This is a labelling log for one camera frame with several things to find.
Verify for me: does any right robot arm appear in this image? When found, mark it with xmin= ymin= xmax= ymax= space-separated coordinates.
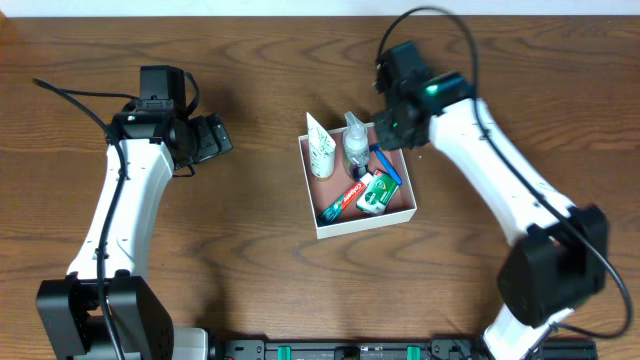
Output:
xmin=374 ymin=70 xmax=608 ymax=359

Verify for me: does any white cardboard box pink inside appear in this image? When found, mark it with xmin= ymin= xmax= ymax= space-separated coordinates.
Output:
xmin=297 ymin=118 xmax=419 ymax=241

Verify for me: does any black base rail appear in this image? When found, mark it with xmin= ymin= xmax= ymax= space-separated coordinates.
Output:
xmin=209 ymin=337 xmax=599 ymax=360

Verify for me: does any green Dettol soap pack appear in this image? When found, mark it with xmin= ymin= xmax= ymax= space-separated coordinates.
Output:
xmin=356 ymin=170 xmax=400 ymax=215

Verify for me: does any red teal toothpaste tube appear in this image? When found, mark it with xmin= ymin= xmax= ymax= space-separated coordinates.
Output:
xmin=317 ymin=173 xmax=373 ymax=226

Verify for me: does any clear pump soap bottle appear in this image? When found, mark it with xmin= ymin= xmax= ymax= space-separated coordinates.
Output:
xmin=343 ymin=112 xmax=370 ymax=180

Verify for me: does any blue disposable razor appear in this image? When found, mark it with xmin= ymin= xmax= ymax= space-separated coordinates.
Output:
xmin=369 ymin=144 xmax=402 ymax=186

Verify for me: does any white lotion tube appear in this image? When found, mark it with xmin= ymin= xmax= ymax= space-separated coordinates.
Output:
xmin=306 ymin=112 xmax=336 ymax=179

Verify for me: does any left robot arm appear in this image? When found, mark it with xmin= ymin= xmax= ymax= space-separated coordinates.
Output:
xmin=36 ymin=113 xmax=233 ymax=359

